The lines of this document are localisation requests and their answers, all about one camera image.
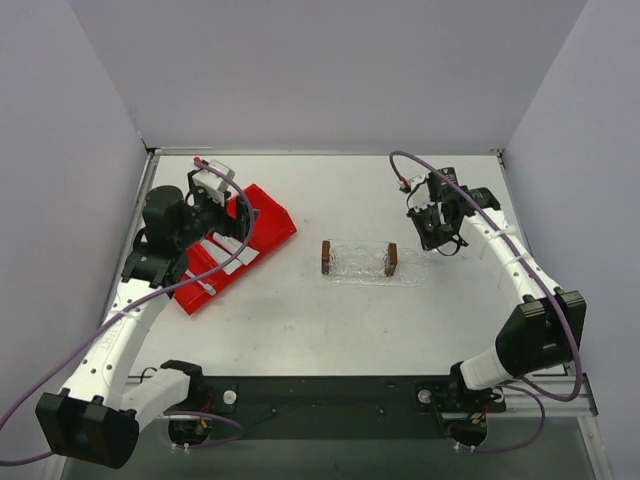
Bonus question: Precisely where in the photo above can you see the clear tray brown handles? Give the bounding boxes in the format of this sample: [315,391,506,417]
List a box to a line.
[320,239,427,287]

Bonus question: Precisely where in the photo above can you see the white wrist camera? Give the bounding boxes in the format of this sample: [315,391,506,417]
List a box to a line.
[399,175,432,212]
[191,157,235,206]

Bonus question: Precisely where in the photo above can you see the grey toothbrush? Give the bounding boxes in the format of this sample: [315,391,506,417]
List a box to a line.
[185,270,216,296]

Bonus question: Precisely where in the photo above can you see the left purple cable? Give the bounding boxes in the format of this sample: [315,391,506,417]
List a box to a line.
[0,155,257,464]

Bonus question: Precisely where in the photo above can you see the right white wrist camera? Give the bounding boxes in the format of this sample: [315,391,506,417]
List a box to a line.
[399,175,432,212]

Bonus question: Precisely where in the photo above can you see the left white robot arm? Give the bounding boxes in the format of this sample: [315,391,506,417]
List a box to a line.
[35,160,256,469]

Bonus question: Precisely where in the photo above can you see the purple cable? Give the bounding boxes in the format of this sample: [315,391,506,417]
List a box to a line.
[388,149,586,454]
[0,155,257,464]

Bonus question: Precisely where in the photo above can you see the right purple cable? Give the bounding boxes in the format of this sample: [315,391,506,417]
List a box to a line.
[388,149,586,454]

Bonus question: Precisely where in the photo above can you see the aluminium front rail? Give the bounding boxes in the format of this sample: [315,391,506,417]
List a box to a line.
[489,375,599,418]

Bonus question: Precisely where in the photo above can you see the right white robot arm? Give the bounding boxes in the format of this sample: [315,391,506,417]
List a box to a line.
[405,168,586,391]

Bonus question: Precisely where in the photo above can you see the red plastic compartment box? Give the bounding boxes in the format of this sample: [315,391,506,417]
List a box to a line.
[174,184,297,315]

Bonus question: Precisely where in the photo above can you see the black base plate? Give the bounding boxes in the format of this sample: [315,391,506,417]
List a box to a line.
[166,375,506,446]

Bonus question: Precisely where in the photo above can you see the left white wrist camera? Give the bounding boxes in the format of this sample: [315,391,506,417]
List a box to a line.
[191,157,235,206]

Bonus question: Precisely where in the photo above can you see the toothpaste tube green cap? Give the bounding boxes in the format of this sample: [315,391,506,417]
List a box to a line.
[200,239,242,275]

